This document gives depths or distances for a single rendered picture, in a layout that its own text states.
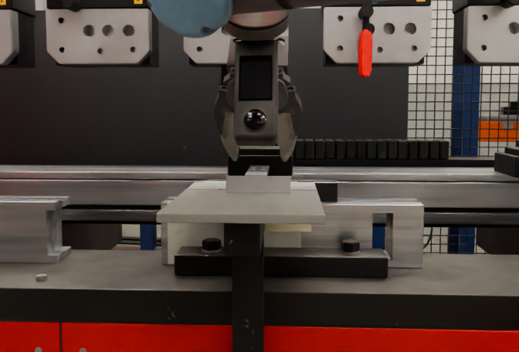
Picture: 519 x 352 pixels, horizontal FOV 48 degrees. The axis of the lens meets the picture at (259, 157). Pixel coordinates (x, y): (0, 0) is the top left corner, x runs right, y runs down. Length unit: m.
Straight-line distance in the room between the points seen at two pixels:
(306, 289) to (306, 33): 0.76
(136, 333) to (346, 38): 0.49
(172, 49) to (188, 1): 0.95
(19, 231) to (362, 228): 0.52
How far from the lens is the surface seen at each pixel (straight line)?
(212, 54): 0.86
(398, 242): 0.90
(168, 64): 1.42
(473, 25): 0.89
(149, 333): 0.82
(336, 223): 0.88
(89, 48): 0.90
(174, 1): 0.48
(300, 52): 1.40
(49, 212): 0.96
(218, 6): 0.47
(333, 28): 0.85
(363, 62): 0.82
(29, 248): 0.97
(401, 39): 0.87
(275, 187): 0.77
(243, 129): 0.61
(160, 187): 1.16
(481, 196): 1.19
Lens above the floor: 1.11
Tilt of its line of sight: 5 degrees down
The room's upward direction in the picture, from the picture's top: straight up
